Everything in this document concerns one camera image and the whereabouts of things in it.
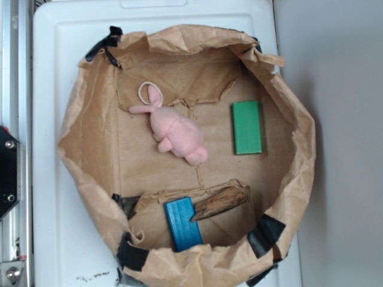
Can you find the blue wooden block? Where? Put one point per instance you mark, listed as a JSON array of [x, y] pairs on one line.
[[185, 232]]

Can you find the black metal bracket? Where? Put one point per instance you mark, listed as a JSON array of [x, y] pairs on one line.
[[10, 173]]

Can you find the aluminium frame rail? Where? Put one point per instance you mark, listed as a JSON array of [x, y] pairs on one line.
[[17, 252]]

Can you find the green wooden block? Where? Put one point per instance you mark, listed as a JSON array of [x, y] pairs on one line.
[[247, 127]]

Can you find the brown wood chip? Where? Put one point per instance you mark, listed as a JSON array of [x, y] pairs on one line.
[[224, 200]]

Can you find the white plastic bin lid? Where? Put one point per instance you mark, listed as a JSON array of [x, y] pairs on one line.
[[68, 251]]

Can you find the brown paper bag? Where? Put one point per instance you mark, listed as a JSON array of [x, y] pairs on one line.
[[124, 181]]

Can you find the pink plush bunny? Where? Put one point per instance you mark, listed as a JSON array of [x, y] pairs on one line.
[[173, 132]]

